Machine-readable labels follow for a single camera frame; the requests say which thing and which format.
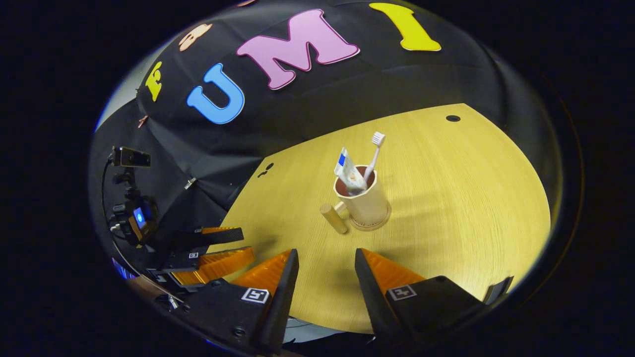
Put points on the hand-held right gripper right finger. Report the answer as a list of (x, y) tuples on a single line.
[(369, 297)]

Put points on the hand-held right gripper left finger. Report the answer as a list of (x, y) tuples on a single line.
[(285, 297)]

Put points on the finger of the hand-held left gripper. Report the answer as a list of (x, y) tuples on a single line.
[(223, 237), (181, 262)]

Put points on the round brown coaster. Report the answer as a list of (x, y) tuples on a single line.
[(369, 228)]

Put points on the white toothpaste tube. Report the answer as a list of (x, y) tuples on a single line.
[(347, 171)]

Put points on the white toothbrush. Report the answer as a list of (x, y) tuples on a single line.
[(373, 158)]

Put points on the wooden desktop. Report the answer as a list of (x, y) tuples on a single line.
[(471, 198)]

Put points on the small silver clip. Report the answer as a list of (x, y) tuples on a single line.
[(190, 183)]

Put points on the small copper clip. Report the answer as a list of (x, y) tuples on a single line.
[(143, 120)]

